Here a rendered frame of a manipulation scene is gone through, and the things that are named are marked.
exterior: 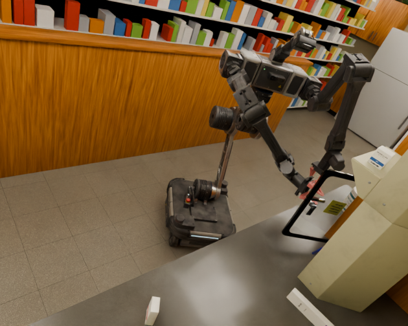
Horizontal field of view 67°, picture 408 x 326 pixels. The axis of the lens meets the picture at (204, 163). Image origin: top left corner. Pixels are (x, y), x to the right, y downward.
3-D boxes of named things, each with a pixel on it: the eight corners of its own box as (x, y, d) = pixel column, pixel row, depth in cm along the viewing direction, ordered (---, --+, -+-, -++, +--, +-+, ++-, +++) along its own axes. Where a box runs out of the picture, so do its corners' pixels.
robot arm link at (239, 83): (252, 82, 115) (229, 96, 118) (269, 112, 120) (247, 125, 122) (243, 66, 156) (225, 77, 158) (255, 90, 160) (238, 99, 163)
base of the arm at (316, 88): (311, 101, 182) (322, 83, 176) (317, 107, 176) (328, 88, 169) (299, 97, 180) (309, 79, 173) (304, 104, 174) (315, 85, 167)
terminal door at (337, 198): (336, 244, 149) (390, 185, 127) (280, 234, 142) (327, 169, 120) (335, 243, 150) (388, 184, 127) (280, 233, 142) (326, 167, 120)
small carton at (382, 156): (384, 167, 108) (396, 153, 105) (379, 170, 105) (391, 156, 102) (371, 158, 111) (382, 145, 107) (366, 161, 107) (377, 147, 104)
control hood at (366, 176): (396, 182, 126) (412, 163, 120) (362, 200, 105) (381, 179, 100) (372, 164, 132) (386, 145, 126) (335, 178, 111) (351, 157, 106)
